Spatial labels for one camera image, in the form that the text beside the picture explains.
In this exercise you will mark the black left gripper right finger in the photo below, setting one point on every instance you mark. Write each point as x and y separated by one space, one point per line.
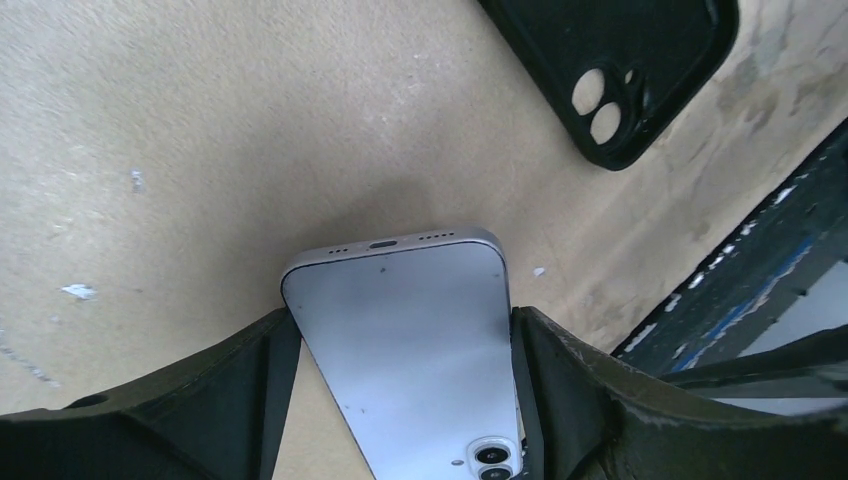
588 415

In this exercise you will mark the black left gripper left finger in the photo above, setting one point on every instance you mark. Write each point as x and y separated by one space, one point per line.
217 414

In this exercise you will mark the silver-edged black-screen phone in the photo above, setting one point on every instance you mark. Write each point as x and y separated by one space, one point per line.
411 335

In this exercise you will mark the black phone case with cutout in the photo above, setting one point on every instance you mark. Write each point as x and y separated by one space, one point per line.
653 56

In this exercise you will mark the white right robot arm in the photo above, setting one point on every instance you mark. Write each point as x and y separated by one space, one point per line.
812 367

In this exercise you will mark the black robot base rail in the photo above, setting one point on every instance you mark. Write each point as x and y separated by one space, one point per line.
770 260

